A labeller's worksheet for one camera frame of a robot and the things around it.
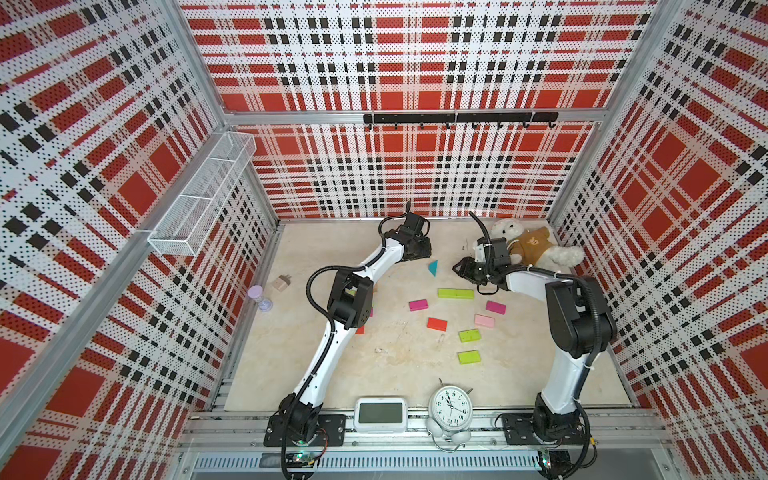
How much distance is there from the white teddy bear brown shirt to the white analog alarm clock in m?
0.48

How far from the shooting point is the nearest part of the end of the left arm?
85 centimetres

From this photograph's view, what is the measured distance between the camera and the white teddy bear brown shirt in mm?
1011

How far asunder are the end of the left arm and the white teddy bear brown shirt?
30 cm

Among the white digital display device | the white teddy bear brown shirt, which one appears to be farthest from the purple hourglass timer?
the white teddy bear brown shirt

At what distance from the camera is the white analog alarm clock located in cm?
72
